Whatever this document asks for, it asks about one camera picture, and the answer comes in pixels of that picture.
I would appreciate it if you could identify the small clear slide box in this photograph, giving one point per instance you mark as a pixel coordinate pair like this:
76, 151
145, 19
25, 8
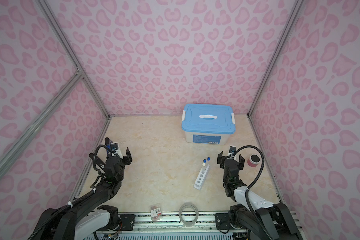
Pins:
156, 213

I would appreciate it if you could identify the white plastic storage bin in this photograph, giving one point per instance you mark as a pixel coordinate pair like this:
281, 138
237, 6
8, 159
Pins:
206, 138

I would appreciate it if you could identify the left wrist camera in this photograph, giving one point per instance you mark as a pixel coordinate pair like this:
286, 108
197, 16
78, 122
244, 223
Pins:
115, 150

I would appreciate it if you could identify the pink lint roller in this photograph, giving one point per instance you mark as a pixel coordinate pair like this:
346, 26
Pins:
254, 160

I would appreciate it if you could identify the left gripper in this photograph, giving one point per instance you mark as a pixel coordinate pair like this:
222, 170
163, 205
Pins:
128, 154

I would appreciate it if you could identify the white test tube rack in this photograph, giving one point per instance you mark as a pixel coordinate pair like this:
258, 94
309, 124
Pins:
201, 177

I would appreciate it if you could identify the blue lighter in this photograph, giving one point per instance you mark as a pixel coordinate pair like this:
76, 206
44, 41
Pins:
108, 143

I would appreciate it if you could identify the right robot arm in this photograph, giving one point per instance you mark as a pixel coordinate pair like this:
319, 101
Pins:
261, 218

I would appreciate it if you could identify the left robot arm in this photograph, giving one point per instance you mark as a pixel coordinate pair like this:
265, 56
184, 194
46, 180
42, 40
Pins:
88, 214

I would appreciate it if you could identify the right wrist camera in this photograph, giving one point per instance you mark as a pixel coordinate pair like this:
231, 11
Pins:
232, 150

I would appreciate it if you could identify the clear tape roll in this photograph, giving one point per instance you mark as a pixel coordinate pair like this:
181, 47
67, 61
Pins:
188, 215

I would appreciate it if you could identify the blue bin lid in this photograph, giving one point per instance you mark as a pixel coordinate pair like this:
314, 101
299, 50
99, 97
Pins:
209, 119

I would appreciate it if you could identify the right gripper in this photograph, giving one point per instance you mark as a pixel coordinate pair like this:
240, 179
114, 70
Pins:
222, 160

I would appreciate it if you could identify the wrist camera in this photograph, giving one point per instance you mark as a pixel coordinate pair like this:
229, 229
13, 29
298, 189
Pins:
115, 150
232, 150

